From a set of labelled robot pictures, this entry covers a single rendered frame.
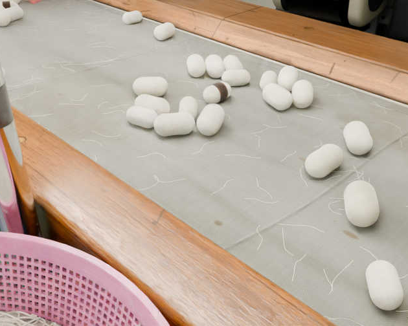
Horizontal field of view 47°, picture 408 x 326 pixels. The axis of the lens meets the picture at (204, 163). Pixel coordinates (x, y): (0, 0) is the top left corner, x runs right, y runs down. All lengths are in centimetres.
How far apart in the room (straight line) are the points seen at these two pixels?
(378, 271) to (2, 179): 22
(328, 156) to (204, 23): 36
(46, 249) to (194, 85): 29
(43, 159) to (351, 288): 23
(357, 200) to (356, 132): 9
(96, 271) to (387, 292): 16
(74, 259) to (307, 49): 40
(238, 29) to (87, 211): 40
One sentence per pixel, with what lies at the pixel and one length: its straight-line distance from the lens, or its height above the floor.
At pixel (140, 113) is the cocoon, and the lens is 43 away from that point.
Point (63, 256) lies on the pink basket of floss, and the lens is 27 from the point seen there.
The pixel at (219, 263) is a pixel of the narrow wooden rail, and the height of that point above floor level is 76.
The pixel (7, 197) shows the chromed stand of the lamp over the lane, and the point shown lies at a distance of 29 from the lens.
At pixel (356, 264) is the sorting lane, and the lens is 31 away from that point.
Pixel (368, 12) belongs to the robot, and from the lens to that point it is 109.
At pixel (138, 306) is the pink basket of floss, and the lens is 24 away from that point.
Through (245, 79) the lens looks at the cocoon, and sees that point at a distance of 51.
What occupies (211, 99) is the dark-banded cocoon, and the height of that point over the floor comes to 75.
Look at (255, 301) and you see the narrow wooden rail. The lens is 25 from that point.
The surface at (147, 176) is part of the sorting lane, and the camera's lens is 37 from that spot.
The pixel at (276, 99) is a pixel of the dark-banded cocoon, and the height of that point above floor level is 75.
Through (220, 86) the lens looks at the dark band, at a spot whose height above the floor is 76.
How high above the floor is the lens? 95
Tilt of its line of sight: 34 degrees down
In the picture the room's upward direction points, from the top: 1 degrees clockwise
